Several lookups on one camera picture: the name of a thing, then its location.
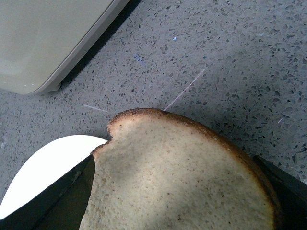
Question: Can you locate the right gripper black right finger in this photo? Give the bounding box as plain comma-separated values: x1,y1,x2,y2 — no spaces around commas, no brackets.
253,155,307,230

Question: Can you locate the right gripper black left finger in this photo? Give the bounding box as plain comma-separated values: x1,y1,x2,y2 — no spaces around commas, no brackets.
0,155,95,230

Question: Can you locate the slice of brown-crust bread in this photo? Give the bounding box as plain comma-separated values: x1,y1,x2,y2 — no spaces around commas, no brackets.
80,108,284,230

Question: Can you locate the cream and chrome toaster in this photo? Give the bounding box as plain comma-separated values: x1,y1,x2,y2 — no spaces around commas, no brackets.
0,0,127,95

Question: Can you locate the white round plate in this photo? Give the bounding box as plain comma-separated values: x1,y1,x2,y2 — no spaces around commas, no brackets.
0,135,107,219

